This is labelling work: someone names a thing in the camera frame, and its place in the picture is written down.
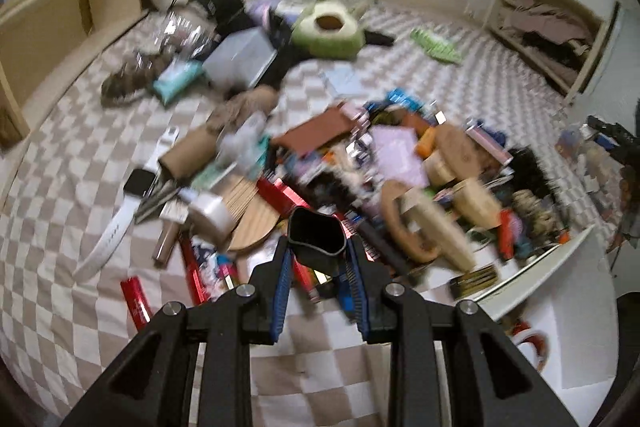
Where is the brown leather strap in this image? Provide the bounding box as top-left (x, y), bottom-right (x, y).
top-left (271, 105), bottom-right (357, 157)

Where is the rounded wooden box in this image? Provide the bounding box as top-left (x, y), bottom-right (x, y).
top-left (451, 178), bottom-right (502, 230)

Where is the white tape roll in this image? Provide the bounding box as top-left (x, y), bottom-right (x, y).
top-left (188, 193), bottom-right (236, 246)

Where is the long wooden block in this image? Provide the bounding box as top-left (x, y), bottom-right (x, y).
top-left (400, 187), bottom-right (475, 272)

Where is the black feather puff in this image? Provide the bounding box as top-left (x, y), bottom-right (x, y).
top-left (509, 146), bottom-right (558, 204)

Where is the green checkered pouch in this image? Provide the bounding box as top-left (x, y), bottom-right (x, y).
top-left (410, 28), bottom-right (463, 65)

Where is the teal wipes pack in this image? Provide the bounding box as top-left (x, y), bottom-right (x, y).
top-left (152, 58), bottom-right (203, 106)

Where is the brown patterned pouch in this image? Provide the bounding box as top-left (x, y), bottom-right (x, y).
top-left (100, 51), bottom-right (174, 107)

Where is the beige rope knot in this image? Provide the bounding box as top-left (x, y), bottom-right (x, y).
top-left (512, 190), bottom-right (562, 239)

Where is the wooden shelf headboard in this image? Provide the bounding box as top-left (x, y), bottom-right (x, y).
top-left (1, 0), bottom-right (145, 150)

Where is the clear plastic box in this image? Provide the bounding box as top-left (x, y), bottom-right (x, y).
top-left (202, 27), bottom-right (277, 92)

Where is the avocado plush toy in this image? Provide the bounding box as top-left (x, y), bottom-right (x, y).
top-left (291, 0), bottom-right (366, 61)

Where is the white storage box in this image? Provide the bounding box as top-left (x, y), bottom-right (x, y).
top-left (473, 225), bottom-right (618, 426)

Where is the wooden fan board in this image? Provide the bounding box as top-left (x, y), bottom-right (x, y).
top-left (222, 178), bottom-right (280, 253)

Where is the cardboard tube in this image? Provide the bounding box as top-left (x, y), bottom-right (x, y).
top-left (158, 124), bottom-right (220, 181)

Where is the red lipstick tube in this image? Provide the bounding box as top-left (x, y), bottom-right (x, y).
top-left (120, 277), bottom-right (153, 332)

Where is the round bear coaster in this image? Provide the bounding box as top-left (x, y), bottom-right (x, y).
top-left (380, 180), bottom-right (440, 265)

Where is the open closet shelf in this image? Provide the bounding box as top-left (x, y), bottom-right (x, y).
top-left (484, 0), bottom-right (620, 105)

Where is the black square cup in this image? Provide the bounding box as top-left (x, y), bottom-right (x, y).
top-left (288, 206), bottom-right (347, 277)

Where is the white smart watch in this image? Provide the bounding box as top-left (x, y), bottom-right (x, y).
top-left (73, 127), bottom-right (180, 283)

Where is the black bag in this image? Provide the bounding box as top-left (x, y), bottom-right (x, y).
top-left (170, 0), bottom-right (246, 26)

